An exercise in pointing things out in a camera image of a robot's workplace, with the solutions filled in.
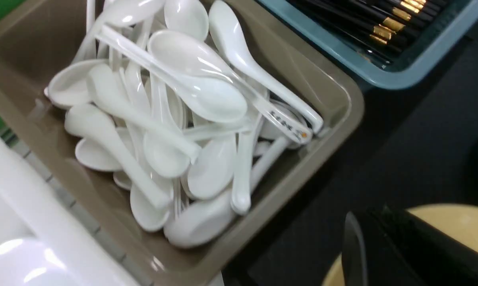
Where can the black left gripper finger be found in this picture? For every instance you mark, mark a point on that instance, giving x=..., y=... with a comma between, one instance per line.
x=392, y=247

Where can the tan noodle bowl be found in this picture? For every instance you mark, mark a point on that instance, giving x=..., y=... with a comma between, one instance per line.
x=458, y=221

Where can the black textured serving tray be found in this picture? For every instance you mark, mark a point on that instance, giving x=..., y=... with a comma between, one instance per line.
x=413, y=147

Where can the blue plastic chopstick bin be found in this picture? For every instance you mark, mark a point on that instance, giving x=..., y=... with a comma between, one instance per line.
x=416, y=62

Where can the bundle of black chopsticks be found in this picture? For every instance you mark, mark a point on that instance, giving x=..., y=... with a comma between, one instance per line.
x=380, y=30

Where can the long white spoon in bin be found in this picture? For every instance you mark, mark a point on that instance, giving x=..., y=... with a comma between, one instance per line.
x=229, y=39

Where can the white soup spoon in bin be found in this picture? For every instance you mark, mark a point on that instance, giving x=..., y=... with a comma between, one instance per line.
x=183, y=54

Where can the large white plastic tub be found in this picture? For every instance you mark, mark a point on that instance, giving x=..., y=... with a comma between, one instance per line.
x=41, y=243

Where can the taupe plastic spoon bin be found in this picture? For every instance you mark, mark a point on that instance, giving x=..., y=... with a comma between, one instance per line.
x=40, y=38

